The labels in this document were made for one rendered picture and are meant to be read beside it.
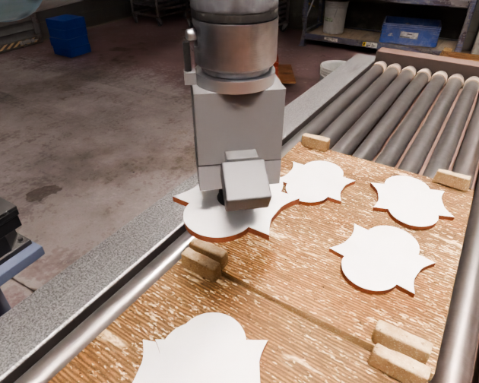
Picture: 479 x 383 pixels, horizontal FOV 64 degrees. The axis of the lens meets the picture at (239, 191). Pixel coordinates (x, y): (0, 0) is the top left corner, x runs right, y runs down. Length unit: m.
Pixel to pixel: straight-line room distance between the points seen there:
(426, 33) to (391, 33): 0.36
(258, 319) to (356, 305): 0.13
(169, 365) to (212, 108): 0.27
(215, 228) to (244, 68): 0.16
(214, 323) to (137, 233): 0.25
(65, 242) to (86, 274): 1.53
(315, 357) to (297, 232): 0.21
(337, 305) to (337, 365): 0.08
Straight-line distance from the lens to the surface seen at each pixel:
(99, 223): 2.20
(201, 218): 0.42
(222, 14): 0.33
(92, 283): 0.60
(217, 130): 0.36
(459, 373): 0.54
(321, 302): 0.53
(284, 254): 0.58
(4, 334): 0.59
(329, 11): 5.29
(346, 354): 0.49
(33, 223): 2.35
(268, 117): 0.37
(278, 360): 0.47
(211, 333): 0.47
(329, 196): 0.69
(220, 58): 0.34
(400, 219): 0.67
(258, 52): 0.34
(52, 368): 0.53
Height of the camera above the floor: 1.34
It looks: 36 degrees down
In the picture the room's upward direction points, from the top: straight up
